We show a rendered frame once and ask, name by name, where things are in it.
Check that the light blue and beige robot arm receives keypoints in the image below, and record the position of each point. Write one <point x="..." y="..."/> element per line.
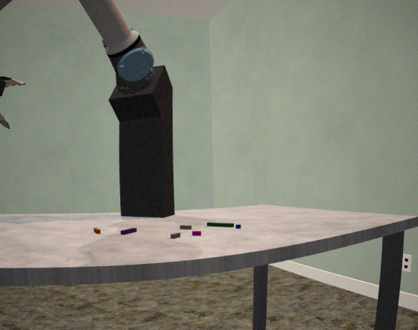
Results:
<point x="126" y="50"/>

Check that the purple rod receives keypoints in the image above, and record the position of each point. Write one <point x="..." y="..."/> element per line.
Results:
<point x="128" y="231"/>

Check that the green rod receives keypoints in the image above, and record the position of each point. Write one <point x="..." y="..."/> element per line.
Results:
<point x="220" y="224"/>

